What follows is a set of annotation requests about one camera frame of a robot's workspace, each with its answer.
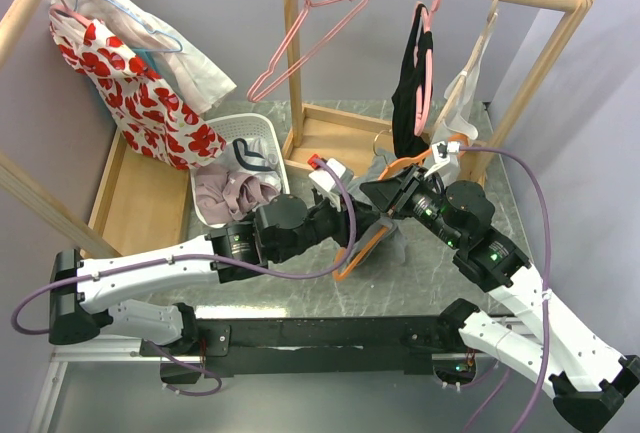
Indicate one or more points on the white plastic laundry basket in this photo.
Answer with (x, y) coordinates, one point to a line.
(245, 125)

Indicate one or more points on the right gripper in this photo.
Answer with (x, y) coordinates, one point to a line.
(384, 193)

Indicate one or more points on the pink plastic hanger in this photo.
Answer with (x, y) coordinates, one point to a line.
(425, 89)

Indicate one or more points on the red floral white garment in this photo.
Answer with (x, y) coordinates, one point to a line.
(152, 118)

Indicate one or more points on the left wooden clothes rack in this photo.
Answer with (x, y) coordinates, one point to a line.
(53, 128)

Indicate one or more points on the white sheer tank top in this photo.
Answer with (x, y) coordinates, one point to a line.
(457, 123)

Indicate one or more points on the mauve pink tank top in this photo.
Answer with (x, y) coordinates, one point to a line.
(224, 196)

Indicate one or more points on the grey tank top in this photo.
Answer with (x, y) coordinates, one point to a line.
(371, 190)

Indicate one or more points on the orange plastic hanger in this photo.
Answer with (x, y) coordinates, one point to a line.
(384, 228)

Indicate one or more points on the black tank top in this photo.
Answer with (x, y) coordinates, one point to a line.
(405, 143)

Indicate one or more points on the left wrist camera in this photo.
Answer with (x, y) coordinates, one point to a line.
(326, 176)

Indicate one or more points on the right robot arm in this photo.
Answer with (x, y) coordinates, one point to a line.
(586, 379)

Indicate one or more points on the beige wooden hanger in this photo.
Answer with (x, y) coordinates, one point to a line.
(475, 48)

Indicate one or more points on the white pale pink garment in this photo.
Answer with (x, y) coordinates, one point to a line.
(194, 76)

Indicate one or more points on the white navy tank top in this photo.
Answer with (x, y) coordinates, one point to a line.
(253, 157)

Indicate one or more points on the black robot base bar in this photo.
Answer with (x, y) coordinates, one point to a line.
(245, 346)

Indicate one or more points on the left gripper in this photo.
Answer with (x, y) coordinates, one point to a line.
(342, 221)

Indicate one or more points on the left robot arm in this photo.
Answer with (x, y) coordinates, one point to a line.
(91, 296)

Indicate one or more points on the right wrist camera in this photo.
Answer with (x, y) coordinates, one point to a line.
(444, 159)

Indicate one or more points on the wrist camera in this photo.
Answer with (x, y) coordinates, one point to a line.
(444, 159)
(326, 176)

